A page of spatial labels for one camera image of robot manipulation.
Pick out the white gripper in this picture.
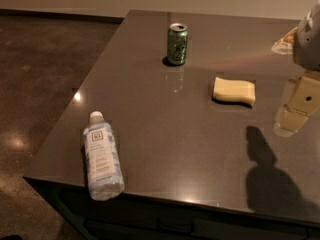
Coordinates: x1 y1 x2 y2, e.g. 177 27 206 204
273 1 320 137

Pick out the blue plastic water bottle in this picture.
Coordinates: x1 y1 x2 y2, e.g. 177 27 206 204
83 111 124 201

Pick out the yellow sponge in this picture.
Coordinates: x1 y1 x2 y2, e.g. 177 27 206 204
212 77 256 106

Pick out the clear plastic snack bag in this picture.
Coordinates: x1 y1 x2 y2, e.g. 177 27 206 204
271 27 298 55

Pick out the green soda can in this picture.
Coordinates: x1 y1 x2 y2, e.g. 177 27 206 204
167 23 188 65

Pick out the dark counter cabinet base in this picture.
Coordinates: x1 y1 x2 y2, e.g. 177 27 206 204
24 176 320 240

